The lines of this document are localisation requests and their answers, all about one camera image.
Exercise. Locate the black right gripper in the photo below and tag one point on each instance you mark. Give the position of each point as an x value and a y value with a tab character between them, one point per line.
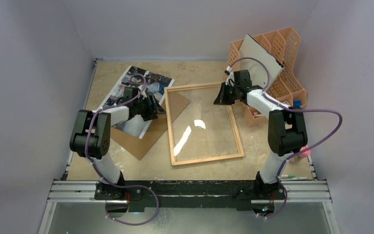
227	93

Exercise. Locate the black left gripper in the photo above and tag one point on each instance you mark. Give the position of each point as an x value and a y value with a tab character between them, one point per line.
153	109

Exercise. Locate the printed street photo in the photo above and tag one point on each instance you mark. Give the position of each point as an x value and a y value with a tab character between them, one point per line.
136	81

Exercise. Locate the clear glass pane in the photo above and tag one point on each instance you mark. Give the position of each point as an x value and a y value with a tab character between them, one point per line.
203	126

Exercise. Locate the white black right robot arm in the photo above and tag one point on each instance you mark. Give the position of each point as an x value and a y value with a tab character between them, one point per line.
286	126

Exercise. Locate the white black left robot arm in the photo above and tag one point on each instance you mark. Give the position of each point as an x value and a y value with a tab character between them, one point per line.
91	132

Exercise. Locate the brown cardboard backing board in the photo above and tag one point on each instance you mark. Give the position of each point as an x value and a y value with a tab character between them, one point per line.
138	147

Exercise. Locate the white board in organizer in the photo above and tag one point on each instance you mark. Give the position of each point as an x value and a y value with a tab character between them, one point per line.
261	65

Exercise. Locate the blue box in organizer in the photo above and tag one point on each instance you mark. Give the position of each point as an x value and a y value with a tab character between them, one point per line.
297	103

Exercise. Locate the orange plastic file organizer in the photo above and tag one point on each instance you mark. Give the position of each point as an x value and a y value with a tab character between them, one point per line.
283	44

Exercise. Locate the pink capped bottle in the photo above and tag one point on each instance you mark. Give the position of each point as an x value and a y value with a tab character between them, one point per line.
304	154

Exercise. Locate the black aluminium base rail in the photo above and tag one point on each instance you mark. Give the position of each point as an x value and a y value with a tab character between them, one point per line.
235	194

